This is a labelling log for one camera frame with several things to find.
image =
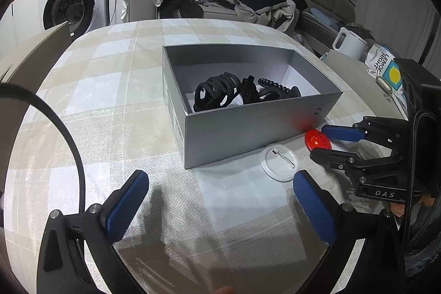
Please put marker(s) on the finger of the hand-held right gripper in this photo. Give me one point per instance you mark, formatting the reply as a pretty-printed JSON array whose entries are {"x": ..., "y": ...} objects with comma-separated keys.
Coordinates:
[
  {"x": 341, "y": 134},
  {"x": 330, "y": 156}
]

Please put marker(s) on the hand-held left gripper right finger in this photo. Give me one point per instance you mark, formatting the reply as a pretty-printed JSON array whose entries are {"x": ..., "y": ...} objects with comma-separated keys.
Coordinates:
[{"x": 315, "y": 208}]

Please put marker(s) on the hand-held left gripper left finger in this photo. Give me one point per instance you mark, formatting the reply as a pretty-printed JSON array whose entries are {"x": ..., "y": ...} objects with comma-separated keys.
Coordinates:
[{"x": 127, "y": 208}]

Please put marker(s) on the red badge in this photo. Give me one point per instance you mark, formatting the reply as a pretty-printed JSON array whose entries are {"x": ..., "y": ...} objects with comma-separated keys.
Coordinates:
[{"x": 316, "y": 140}]

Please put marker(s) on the clear round badge cover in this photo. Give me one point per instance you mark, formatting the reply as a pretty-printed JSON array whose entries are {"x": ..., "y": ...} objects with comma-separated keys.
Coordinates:
[{"x": 275, "y": 173}]

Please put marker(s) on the black hair claw clip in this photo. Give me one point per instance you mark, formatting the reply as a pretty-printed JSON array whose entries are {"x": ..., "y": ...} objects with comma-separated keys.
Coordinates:
[
  {"x": 248, "y": 89},
  {"x": 275, "y": 96}
]

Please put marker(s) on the silver cardboard box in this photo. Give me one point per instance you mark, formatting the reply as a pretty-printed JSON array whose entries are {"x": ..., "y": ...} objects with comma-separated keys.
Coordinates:
[{"x": 241, "y": 132}]

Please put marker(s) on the large black ribbed hair clip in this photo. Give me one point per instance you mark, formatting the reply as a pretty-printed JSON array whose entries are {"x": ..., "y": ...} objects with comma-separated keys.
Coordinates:
[{"x": 213, "y": 90}]

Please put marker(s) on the person's right forearm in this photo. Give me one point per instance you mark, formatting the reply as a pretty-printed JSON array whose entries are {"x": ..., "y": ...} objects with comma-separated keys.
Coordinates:
[{"x": 427, "y": 256}]

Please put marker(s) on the person's right hand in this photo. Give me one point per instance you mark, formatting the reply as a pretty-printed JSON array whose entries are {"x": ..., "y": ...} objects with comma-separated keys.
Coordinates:
[{"x": 397, "y": 210}]

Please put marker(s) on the small metal object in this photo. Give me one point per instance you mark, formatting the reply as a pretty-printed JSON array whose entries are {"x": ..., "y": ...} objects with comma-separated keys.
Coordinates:
[{"x": 384, "y": 85}]

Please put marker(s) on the white blue carton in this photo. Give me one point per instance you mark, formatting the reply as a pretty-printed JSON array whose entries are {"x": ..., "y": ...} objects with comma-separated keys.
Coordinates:
[{"x": 379, "y": 58}]

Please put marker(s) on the white electric kettle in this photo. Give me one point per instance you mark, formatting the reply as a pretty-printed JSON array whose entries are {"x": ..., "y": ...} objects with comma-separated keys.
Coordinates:
[{"x": 351, "y": 44}]

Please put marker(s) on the dark grey cloth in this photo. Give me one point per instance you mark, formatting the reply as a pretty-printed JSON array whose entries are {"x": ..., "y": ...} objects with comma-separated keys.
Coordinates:
[{"x": 360, "y": 31}]

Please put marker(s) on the striped cushion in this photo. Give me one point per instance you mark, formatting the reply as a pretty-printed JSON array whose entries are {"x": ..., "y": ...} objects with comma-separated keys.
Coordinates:
[{"x": 317, "y": 30}]

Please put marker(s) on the light blue cloth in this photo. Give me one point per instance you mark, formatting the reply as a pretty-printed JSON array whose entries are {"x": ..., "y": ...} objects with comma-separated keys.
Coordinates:
[{"x": 322, "y": 17}]

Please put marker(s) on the plaid tablecloth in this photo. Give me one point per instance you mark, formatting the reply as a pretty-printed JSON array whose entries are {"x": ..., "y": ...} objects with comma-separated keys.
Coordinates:
[{"x": 120, "y": 73}]

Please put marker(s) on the white curtain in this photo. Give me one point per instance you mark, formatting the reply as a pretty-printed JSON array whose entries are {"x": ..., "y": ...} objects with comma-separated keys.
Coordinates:
[{"x": 389, "y": 4}]

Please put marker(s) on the grey jacket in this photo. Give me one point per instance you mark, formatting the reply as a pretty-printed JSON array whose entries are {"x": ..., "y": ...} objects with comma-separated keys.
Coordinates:
[{"x": 262, "y": 13}]

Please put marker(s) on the beige chair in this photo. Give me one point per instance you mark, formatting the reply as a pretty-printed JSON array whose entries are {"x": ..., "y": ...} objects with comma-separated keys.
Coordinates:
[{"x": 31, "y": 56}]

